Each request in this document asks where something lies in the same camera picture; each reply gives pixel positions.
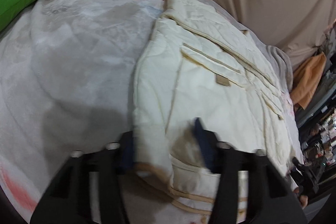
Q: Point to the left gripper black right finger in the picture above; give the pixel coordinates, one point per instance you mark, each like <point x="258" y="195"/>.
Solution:
<point x="269" y="200"/>

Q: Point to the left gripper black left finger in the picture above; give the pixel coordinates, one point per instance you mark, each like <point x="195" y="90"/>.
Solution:
<point x="67" y="198"/>

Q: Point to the cream quilted jacket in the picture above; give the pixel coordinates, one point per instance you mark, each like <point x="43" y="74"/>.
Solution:
<point x="197" y="64"/>

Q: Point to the person's right hand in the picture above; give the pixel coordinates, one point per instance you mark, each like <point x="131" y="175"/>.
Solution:
<point x="303" y="200"/>

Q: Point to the cluttered shelf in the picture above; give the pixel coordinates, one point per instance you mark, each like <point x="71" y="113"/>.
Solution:
<point x="316" y="124"/>

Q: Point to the orange cloth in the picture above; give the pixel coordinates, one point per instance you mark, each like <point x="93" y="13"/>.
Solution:
<point x="306" y="79"/>

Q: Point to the grey floral fleece blanket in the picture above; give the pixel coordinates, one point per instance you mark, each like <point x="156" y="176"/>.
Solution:
<point x="66" y="84"/>

